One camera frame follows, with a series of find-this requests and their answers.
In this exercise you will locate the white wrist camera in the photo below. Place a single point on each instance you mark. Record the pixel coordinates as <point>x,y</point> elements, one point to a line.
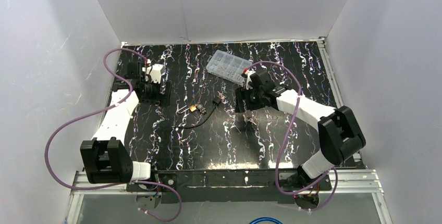
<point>247,73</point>
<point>153,73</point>

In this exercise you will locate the blue cable lock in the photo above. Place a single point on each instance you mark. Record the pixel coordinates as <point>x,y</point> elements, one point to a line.
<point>266,219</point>

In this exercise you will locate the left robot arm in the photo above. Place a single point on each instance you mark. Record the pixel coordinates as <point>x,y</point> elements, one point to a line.
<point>104,157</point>

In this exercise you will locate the black cable padlock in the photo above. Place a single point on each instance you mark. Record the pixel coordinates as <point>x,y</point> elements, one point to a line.
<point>206,114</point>

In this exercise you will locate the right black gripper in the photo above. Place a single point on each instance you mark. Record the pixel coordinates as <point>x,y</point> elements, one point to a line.
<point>241,99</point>

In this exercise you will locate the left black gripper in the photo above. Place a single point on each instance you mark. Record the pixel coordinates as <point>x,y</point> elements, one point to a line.
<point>160,96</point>

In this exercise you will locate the clear plastic parts box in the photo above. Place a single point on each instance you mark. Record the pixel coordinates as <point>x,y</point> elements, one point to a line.
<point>228,66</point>

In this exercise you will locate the small brass padlock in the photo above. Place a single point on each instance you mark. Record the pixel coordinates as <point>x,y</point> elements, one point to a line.
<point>185,109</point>

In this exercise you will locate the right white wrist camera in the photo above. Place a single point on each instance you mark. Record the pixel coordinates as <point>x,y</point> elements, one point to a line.
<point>247,73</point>

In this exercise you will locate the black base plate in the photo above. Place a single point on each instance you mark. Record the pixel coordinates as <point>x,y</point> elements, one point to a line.
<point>240,185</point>

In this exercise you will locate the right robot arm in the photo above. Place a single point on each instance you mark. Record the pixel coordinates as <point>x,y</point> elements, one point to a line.
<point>339,132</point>

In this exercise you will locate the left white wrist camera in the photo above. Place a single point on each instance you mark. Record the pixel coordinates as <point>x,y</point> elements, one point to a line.
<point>153,73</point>

